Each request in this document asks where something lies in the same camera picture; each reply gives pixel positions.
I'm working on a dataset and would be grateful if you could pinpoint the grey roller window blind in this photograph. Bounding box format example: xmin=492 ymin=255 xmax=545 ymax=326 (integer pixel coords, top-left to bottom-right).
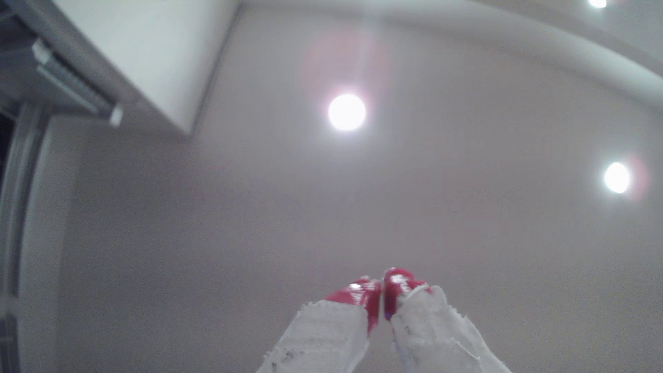
xmin=0 ymin=36 xmax=125 ymax=127

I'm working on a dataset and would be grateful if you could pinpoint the grey window frame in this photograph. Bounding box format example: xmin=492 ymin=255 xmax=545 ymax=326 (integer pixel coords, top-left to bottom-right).
xmin=0 ymin=101 xmax=50 ymax=373

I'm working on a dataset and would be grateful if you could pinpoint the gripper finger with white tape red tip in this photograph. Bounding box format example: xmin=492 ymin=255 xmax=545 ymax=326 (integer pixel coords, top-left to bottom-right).
xmin=383 ymin=268 xmax=511 ymax=373
xmin=256 ymin=277 xmax=382 ymax=373

